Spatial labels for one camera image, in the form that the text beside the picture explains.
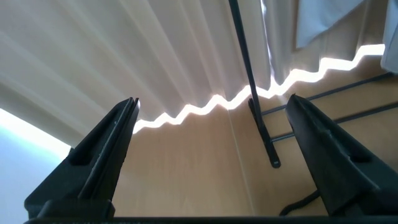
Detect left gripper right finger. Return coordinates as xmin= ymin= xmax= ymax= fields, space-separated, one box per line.
xmin=285 ymin=94 xmax=398 ymax=217

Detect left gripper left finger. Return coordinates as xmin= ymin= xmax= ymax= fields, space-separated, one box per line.
xmin=24 ymin=96 xmax=141 ymax=219

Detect pale grey shorts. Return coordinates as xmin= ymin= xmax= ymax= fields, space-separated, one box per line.
xmin=295 ymin=0 xmax=398 ymax=75

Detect black clothes rack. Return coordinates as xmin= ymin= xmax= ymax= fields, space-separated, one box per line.
xmin=228 ymin=0 xmax=398 ymax=169

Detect beige curtain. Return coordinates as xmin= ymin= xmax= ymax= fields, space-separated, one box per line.
xmin=0 ymin=0 xmax=389 ymax=147

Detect black cable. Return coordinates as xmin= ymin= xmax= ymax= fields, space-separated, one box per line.
xmin=279 ymin=189 xmax=321 ymax=217

